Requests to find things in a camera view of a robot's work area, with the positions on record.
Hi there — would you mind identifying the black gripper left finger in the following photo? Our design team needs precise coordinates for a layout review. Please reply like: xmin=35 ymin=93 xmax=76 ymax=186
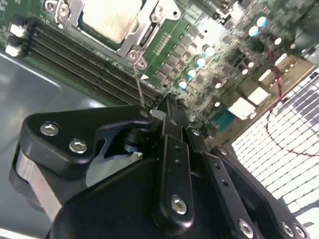
xmin=9 ymin=94 xmax=195 ymax=236

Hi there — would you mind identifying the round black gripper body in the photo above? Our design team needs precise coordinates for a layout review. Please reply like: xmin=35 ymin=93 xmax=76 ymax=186
xmin=47 ymin=158 xmax=234 ymax=239

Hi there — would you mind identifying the thin wire locking lever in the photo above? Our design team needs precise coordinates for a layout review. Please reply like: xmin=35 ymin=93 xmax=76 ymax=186
xmin=132 ymin=63 xmax=147 ymax=108

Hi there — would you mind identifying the silver-topped CPU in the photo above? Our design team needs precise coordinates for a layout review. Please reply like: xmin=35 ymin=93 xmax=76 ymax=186
xmin=81 ymin=0 xmax=142 ymax=50

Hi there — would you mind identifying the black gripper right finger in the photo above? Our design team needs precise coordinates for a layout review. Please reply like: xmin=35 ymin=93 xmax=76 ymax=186
xmin=171 ymin=97 xmax=311 ymax=239

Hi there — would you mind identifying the metal socket cover frame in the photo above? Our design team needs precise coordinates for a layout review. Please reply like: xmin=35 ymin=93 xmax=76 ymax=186
xmin=63 ymin=0 xmax=161 ymax=59

